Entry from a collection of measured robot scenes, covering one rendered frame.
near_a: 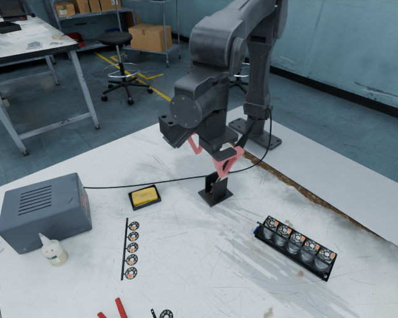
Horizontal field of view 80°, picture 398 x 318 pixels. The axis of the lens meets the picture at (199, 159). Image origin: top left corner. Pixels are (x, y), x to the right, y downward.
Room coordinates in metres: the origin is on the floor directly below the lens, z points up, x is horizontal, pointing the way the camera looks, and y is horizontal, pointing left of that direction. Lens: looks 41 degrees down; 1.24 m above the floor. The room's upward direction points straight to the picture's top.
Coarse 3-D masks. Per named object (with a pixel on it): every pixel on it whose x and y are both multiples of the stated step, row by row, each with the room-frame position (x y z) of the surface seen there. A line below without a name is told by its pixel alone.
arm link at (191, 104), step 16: (240, 48) 0.38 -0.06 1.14; (192, 64) 0.41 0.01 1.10; (208, 64) 0.42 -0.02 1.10; (240, 64) 0.40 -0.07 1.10; (192, 80) 0.35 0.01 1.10; (208, 80) 0.36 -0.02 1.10; (176, 96) 0.33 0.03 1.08; (192, 96) 0.32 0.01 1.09; (208, 96) 0.35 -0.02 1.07; (176, 112) 0.33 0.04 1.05; (192, 112) 0.32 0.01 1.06; (208, 112) 0.34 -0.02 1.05
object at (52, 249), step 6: (42, 240) 0.24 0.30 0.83; (48, 240) 0.24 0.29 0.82; (54, 240) 0.25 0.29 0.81; (42, 246) 0.24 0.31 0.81; (48, 246) 0.24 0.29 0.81; (54, 246) 0.24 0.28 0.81; (60, 246) 0.25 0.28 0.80; (42, 252) 0.23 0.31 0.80; (48, 252) 0.23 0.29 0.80; (54, 252) 0.23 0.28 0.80; (60, 252) 0.24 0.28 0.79; (66, 252) 0.25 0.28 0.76; (48, 258) 0.23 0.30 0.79; (54, 258) 0.23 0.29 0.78; (60, 258) 0.23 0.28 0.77; (66, 258) 0.24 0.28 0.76; (54, 264) 0.23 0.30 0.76; (60, 264) 0.23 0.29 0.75
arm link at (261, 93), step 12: (276, 12) 0.60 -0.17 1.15; (264, 24) 0.60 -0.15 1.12; (252, 36) 0.64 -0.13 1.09; (264, 36) 0.61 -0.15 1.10; (252, 48) 0.63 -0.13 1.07; (264, 48) 0.61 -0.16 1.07; (252, 60) 0.64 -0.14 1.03; (264, 60) 0.62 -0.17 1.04; (252, 72) 0.65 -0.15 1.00; (264, 72) 0.63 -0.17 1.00; (252, 84) 0.65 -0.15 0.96; (264, 84) 0.64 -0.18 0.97; (252, 96) 0.66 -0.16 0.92; (264, 96) 0.65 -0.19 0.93; (252, 108) 0.67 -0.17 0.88; (264, 108) 0.65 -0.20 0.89
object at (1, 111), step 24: (24, 24) 2.48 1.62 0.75; (48, 24) 2.48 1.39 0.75; (0, 48) 1.74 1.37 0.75; (24, 48) 1.74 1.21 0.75; (48, 48) 1.74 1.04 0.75; (72, 48) 1.83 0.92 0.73; (48, 72) 2.82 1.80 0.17; (0, 96) 2.19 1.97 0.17; (72, 120) 1.75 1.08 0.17; (96, 120) 1.87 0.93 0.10
